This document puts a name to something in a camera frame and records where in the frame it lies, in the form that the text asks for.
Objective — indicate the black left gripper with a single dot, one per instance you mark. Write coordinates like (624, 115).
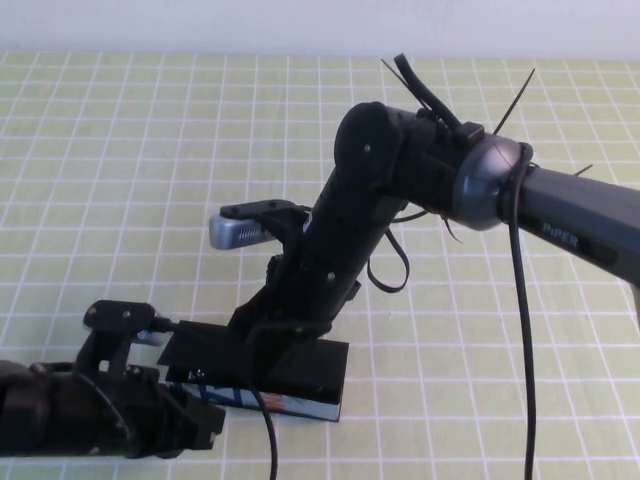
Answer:
(130, 415)

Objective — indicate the right wrist camera black silver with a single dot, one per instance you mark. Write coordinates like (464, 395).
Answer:
(235, 235)

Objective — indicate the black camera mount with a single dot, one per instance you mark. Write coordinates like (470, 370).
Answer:
(285, 220)
(105, 350)

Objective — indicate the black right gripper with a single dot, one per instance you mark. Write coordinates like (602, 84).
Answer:
(320, 285)

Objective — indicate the left wrist camera black silver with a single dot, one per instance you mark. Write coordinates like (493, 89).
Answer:
(120, 315)

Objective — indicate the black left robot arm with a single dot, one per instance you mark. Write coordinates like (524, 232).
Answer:
(30, 410)

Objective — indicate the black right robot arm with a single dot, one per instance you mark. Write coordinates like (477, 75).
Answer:
(575, 210)

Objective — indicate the short black zip tie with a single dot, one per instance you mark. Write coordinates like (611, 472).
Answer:
(582, 170)

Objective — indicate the long black zip tie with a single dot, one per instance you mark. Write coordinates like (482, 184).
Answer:
(514, 100)

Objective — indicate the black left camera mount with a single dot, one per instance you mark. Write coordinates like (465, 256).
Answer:
(105, 350)

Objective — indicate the black printed glasses case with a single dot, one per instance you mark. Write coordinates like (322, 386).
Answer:
(325, 365)

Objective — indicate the wrist camera black silver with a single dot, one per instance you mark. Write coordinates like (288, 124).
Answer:
(235, 235)
(120, 315)

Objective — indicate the thin black zip tie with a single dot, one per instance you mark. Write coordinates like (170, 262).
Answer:
(402, 82)

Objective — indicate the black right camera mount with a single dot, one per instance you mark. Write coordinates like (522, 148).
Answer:
(285, 220)

